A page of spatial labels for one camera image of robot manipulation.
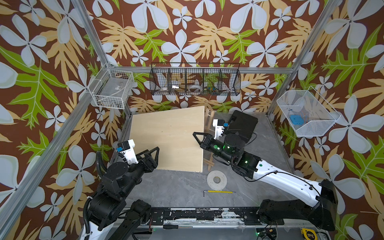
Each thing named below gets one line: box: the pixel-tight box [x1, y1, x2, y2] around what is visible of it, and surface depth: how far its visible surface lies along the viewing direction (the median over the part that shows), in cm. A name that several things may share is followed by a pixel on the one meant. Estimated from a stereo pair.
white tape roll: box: [206, 170, 228, 191], surface depth 88 cm
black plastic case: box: [226, 110, 259, 144], surface depth 112 cm
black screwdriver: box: [162, 224, 193, 229], surface depth 73 cm
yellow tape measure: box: [300, 228, 318, 240], surface depth 69 cm
